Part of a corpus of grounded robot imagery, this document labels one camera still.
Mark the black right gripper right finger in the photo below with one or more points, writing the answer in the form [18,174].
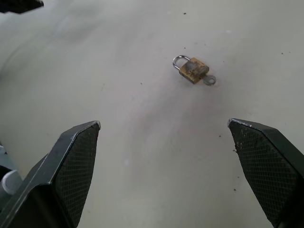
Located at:
[268,171]

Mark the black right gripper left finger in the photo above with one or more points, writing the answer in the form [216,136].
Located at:
[59,175]

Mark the silver robot body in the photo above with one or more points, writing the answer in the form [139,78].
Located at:
[8,180]

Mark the brass padlock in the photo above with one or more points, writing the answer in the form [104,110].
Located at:
[192,68]

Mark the black left gripper of robot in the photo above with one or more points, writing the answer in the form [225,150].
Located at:
[19,4]

